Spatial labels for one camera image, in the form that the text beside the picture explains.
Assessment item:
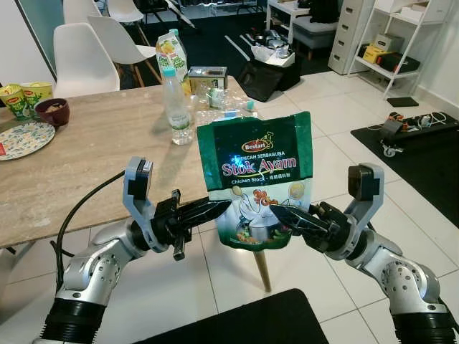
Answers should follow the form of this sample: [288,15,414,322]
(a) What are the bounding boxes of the green chicken stock pouch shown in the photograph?
[197,111,314,252]

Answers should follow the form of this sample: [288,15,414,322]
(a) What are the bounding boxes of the tapered wooden table leg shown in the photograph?
[252,247,273,293]

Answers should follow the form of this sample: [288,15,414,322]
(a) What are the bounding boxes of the teal-capped clear water bottle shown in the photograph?
[161,66,194,146]

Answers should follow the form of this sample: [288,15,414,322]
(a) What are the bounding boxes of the empty clear plastic bottle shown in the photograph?
[194,99,259,128]

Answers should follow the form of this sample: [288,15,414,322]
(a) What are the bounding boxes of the black rubber floor mat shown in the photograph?
[350,111,459,226]

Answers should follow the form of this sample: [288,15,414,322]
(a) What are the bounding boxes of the black carpet mat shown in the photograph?
[133,288,329,344]

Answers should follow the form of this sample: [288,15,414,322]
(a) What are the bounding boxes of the olive grey tin box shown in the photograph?
[188,67,228,101]

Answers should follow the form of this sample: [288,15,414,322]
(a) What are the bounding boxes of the black wheeled metal rack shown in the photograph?
[380,111,459,158]

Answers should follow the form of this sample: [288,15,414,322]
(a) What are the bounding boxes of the small black mat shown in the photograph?
[387,97,420,108]

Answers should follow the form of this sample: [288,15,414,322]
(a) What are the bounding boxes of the black bin bag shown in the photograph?
[238,44,302,102]

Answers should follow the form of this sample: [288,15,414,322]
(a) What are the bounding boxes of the green yellow juice carton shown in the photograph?
[156,30,189,83]

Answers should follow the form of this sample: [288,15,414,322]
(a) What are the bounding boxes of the white metal shelf rack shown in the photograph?
[355,0,456,99]

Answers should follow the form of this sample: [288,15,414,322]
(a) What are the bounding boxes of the dark red bowl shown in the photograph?
[34,98,70,128]

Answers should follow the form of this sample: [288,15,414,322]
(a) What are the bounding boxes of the yellow box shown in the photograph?
[362,44,388,64]

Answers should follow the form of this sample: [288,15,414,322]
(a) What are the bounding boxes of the patterned round plate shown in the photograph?
[0,120,56,161]

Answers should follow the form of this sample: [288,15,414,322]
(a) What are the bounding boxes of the black flat bag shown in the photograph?
[380,52,422,74]

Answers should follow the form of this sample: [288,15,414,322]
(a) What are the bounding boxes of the white drawer cabinet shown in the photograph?
[328,0,374,76]

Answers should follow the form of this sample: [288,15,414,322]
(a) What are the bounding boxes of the grey sofa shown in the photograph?
[290,16,341,62]

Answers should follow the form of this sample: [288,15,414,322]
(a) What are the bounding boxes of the white shell chair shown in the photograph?
[63,0,101,26]
[87,16,160,85]
[54,23,121,99]
[108,0,144,24]

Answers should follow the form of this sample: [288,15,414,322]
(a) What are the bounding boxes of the grey storage box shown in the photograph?
[373,34,404,52]

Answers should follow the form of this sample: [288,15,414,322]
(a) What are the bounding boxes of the green yellow noodle cup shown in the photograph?
[0,83,33,121]
[20,81,53,108]

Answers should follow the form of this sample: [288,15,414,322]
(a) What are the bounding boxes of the black backpack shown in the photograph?
[308,0,341,24]

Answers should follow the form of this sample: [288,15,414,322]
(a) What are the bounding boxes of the white side table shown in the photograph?
[265,0,311,45]

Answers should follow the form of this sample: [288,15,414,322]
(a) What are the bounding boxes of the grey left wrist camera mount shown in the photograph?
[123,156,164,248]

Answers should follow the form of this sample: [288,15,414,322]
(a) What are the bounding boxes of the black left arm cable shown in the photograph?
[54,170,126,291]

